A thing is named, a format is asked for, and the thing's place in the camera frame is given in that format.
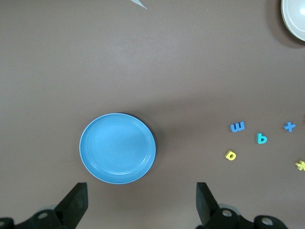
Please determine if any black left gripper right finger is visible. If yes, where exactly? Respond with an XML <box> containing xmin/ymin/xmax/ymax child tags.
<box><xmin>195</xmin><ymin>182</ymin><xmax>286</xmax><ymax>229</ymax></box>

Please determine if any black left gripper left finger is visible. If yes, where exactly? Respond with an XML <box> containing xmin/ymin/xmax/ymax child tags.
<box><xmin>0</xmin><ymin>182</ymin><xmax>89</xmax><ymax>229</ymax></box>

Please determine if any yellow foam letter o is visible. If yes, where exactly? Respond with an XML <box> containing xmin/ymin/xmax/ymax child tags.
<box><xmin>224</xmin><ymin>150</ymin><xmax>237</xmax><ymax>161</ymax></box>

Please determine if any blue foam letter m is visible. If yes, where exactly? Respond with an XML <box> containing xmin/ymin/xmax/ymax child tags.
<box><xmin>230</xmin><ymin>121</ymin><xmax>245</xmax><ymax>133</ymax></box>

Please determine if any teal foam letter q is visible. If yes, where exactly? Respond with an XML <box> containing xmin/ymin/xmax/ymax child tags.
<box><xmin>256</xmin><ymin>132</ymin><xmax>268</xmax><ymax>145</ymax></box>

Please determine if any blue plate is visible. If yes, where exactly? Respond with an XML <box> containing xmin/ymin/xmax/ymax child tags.
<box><xmin>79</xmin><ymin>113</ymin><xmax>157</xmax><ymax>185</ymax></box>

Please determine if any off-white plate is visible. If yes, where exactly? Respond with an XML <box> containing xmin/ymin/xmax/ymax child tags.
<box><xmin>280</xmin><ymin>0</ymin><xmax>305</xmax><ymax>42</ymax></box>

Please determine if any small white paper scrap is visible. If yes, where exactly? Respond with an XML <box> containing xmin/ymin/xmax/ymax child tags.
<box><xmin>130</xmin><ymin>0</ymin><xmax>148</xmax><ymax>10</ymax></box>

